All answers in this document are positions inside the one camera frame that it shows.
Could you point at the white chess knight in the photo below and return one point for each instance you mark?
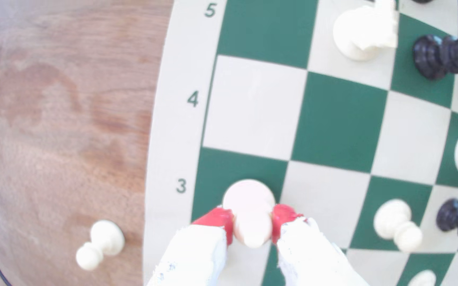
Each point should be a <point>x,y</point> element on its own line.
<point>360,35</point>

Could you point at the green and cream chess mat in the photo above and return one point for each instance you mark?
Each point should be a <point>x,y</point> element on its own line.
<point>332,119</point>

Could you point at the black chess bishop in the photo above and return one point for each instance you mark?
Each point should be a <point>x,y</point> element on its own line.
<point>431,55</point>

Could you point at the white chess pawn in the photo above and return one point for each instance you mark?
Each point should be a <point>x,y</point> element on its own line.
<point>423,279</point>
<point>100,242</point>
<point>394,218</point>

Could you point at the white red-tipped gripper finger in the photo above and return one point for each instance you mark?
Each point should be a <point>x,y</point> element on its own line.
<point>189,254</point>
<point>312,258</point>

